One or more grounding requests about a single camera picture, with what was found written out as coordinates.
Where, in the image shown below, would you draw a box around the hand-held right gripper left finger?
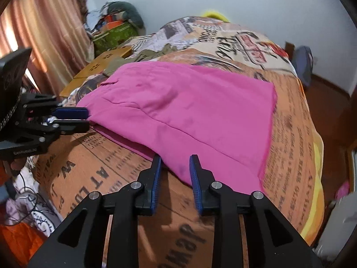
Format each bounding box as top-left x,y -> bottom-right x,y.
28,154 -> 163,268

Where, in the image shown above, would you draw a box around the white patterned cloth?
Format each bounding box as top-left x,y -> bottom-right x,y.
6,156 -> 62,235

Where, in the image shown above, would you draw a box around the black cable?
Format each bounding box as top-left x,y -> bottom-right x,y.
0,173 -> 56,226

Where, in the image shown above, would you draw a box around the pink bag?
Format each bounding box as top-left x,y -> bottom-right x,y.
336,181 -> 350,200

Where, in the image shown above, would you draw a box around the striped brown curtain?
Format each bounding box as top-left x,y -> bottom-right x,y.
0,0 -> 90,90

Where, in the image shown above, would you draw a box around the blue chair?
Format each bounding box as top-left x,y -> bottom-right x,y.
294,45 -> 314,88

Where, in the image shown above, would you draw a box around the newspaper print blanket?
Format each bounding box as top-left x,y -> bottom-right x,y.
28,15 -> 325,268

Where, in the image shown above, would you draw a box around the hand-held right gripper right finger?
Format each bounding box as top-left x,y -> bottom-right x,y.
189,154 -> 321,268

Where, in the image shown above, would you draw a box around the pink pants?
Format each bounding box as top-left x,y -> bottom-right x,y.
76,61 -> 278,193

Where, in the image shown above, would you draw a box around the pile of clothes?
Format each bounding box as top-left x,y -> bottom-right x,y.
84,1 -> 112,34

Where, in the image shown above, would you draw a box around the person's left hand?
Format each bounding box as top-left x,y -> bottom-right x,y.
10,158 -> 28,177

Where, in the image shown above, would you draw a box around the orange box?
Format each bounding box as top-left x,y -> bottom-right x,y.
102,15 -> 123,28

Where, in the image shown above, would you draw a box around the brown cardboard box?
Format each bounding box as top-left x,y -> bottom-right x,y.
59,46 -> 133,98

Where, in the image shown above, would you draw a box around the yellow bed sheet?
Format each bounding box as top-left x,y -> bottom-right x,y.
301,137 -> 325,243

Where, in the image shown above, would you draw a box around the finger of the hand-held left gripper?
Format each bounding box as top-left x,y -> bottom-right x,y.
14,119 -> 90,146
21,93 -> 90,119

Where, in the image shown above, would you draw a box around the green leaf print storage bag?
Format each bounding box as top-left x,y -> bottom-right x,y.
92,19 -> 140,58

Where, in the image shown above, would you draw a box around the white container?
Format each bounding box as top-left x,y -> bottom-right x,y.
316,193 -> 357,257

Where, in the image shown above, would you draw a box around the orange cloth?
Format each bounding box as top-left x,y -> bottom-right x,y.
0,223 -> 48,268

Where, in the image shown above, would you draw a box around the olive pants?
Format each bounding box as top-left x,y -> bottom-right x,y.
102,43 -> 179,76

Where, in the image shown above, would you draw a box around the wooden bedpost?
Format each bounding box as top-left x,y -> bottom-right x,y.
284,41 -> 296,60

